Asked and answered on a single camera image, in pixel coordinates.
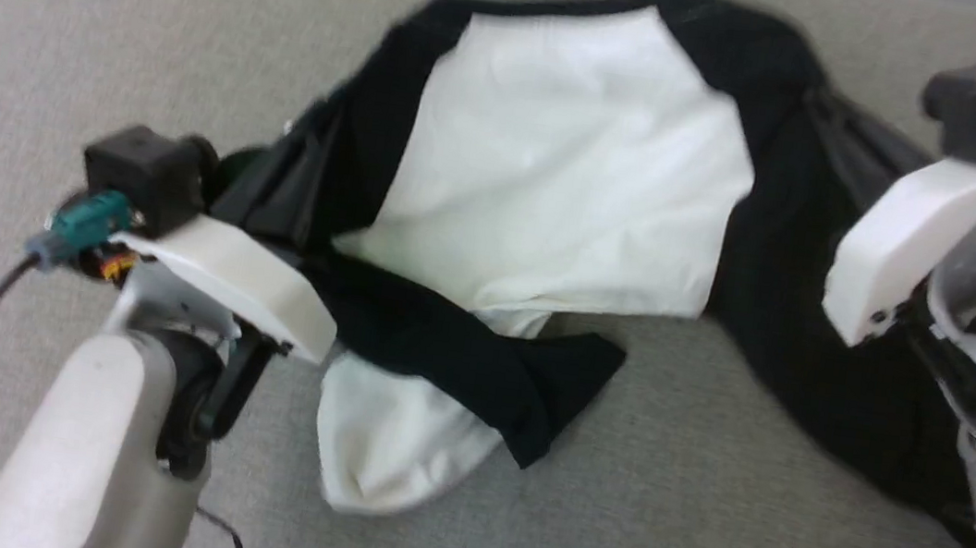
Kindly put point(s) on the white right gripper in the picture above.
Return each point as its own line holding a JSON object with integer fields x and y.
{"x": 911, "y": 242}

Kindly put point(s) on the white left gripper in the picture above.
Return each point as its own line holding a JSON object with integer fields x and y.
{"x": 245, "y": 281}

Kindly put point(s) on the black and white t-shirt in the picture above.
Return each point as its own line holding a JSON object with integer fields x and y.
{"x": 558, "y": 162}

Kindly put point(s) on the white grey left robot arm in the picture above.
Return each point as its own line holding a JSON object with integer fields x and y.
{"x": 85, "y": 448}

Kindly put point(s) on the grey fabric sofa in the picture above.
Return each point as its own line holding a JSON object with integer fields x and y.
{"x": 697, "y": 542}

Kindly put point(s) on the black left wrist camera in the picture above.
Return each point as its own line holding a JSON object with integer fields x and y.
{"x": 147, "y": 172}

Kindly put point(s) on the teal left camera connector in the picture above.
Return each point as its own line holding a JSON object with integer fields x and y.
{"x": 80, "y": 224}

